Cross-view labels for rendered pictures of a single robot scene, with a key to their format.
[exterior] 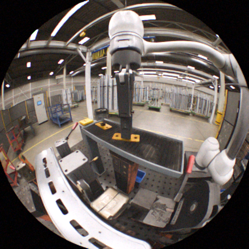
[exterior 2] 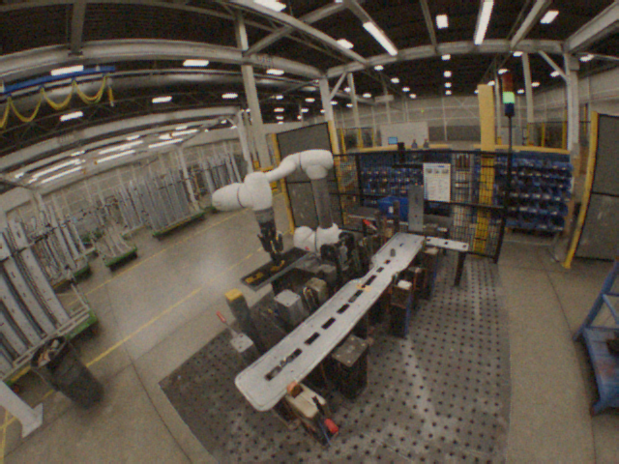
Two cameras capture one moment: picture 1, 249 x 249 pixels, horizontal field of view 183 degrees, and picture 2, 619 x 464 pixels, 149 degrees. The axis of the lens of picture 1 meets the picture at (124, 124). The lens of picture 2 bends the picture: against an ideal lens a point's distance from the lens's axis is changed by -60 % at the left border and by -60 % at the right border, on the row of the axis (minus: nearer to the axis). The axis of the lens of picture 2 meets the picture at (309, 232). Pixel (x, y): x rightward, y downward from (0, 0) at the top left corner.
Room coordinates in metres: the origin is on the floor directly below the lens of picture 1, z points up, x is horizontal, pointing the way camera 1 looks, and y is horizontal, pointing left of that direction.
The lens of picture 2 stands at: (-0.16, 0.86, 1.69)
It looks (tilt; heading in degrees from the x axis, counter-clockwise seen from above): 23 degrees down; 282
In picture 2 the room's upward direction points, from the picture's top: 11 degrees counter-clockwise
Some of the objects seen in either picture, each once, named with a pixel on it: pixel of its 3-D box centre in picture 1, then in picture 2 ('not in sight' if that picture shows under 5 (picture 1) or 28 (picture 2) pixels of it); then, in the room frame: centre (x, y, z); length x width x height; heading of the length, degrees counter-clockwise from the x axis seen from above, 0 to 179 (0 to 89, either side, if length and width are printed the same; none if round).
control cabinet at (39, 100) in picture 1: (39, 106); not in sight; (3.27, 5.74, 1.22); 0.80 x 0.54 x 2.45; 154
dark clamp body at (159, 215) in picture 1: (145, 215); (331, 295); (-0.01, -0.09, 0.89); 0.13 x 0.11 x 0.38; 145
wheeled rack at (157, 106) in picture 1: (155, 97); (108, 231); (6.32, -2.54, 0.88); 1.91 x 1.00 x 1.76; 155
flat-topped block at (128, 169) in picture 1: (125, 174); (287, 302); (0.22, -0.01, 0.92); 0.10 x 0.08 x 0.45; 55
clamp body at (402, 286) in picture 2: not in sight; (399, 309); (-0.36, 0.05, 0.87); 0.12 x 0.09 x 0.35; 145
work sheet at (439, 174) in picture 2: not in sight; (436, 182); (-0.85, -0.78, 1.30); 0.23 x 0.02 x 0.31; 145
